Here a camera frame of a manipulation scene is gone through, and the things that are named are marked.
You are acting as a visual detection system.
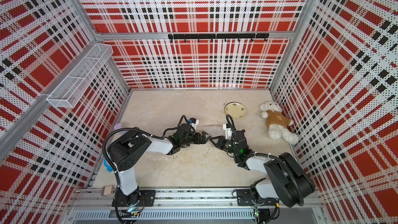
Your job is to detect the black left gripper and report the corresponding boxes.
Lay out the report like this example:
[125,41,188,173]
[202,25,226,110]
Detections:
[180,132,211,147]

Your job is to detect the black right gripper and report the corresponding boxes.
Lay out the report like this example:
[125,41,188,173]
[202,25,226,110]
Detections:
[209,136,239,156]

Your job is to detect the cream dinner plate black characters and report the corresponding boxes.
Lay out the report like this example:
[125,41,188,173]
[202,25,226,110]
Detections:
[224,102,247,119]

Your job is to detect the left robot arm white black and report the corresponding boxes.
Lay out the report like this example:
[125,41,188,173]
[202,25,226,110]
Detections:
[102,121,210,207]

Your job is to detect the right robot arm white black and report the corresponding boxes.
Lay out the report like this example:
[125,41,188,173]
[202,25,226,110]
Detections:
[206,115,315,207]

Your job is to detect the white teddy bear brown shirt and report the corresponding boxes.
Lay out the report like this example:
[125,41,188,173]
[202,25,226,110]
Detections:
[260,101,299,145]

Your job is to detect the blue alarm clock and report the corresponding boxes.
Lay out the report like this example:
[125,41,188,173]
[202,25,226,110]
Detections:
[103,159,113,173]

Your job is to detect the small beige box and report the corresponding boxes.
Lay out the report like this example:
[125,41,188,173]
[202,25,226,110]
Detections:
[101,185,115,197]

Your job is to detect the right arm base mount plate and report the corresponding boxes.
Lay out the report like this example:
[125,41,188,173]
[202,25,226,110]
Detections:
[232,189,279,206]

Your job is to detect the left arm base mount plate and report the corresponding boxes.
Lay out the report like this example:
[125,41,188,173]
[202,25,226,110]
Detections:
[112,188,156,207]

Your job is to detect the black wall hook rail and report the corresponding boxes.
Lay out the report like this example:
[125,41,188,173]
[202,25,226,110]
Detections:
[168,33,270,41]

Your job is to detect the white wire mesh shelf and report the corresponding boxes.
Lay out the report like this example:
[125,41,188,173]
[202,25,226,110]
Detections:
[47,44,113,108]

